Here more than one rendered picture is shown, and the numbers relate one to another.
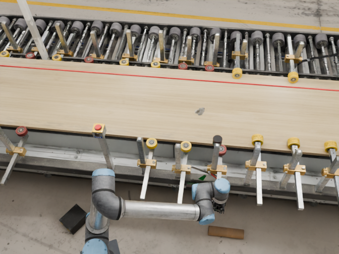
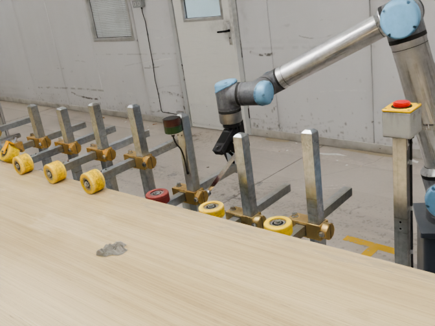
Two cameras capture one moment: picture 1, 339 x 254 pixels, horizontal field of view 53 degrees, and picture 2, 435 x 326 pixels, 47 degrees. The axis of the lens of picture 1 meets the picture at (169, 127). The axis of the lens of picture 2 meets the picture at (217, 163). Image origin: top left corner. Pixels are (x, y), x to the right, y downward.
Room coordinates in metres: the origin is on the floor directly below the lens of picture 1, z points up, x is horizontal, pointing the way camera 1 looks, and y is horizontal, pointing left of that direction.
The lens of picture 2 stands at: (2.52, 0.72, 1.56)
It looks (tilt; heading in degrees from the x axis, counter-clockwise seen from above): 20 degrees down; 214
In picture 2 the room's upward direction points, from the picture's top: 8 degrees counter-clockwise
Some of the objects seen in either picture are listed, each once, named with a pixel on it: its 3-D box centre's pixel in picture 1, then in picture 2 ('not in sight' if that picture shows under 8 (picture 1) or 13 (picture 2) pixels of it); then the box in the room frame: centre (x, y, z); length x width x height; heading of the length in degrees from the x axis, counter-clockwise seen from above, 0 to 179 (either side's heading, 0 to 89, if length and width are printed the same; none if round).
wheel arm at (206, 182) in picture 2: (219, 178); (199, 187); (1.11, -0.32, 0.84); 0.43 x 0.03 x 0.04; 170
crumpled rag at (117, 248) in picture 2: (200, 110); (111, 246); (1.66, -0.24, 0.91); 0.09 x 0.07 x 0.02; 124
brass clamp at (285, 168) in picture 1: (293, 169); (101, 152); (1.10, -0.81, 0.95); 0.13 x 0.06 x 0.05; 80
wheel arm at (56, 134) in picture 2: not in sight; (54, 134); (0.91, -1.30, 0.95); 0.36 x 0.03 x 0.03; 170
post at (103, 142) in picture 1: (106, 152); (403, 217); (1.31, 0.46, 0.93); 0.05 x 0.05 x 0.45; 80
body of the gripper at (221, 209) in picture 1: (219, 203); (234, 136); (0.87, -0.28, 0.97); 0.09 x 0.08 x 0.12; 170
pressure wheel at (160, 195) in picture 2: (220, 152); (159, 206); (1.31, -0.36, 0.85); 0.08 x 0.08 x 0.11
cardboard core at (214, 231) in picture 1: (225, 232); not in sight; (1.01, -0.44, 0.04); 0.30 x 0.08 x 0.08; 80
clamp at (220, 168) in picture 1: (216, 169); (189, 195); (1.18, -0.32, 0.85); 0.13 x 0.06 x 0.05; 80
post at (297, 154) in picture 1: (289, 170); (105, 158); (1.10, -0.79, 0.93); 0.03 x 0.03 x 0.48; 80
